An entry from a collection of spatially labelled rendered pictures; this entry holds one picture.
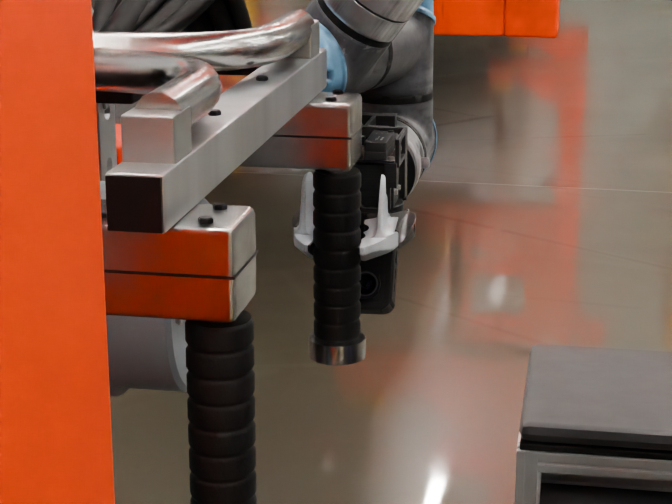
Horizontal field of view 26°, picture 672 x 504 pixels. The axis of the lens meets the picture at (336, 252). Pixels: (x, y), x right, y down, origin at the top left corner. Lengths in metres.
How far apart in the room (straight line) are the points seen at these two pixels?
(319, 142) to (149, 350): 0.23
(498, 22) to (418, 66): 3.16
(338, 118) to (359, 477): 1.68
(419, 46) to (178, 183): 0.62
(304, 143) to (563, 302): 2.64
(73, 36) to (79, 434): 0.11
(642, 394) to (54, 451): 1.81
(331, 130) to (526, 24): 3.45
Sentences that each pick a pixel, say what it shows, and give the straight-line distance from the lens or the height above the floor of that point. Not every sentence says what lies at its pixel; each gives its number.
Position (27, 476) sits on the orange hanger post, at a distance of 0.40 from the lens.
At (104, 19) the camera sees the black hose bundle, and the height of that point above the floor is 1.01.
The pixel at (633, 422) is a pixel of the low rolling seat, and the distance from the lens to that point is 2.09.
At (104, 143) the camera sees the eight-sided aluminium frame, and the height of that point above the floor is 0.89.
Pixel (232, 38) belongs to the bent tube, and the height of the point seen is 1.01.
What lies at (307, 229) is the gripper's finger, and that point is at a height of 0.84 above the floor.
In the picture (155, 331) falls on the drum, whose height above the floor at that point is 0.85.
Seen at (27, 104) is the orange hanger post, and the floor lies 1.07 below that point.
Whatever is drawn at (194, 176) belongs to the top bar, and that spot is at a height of 0.97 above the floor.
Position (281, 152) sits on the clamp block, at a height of 0.91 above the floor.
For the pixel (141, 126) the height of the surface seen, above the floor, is 1.00.
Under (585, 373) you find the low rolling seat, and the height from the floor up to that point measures 0.34.
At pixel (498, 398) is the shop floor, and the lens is 3.05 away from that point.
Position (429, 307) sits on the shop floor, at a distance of 3.59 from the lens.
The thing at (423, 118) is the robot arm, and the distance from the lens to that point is 1.35.
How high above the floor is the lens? 1.14
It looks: 16 degrees down
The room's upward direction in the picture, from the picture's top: straight up
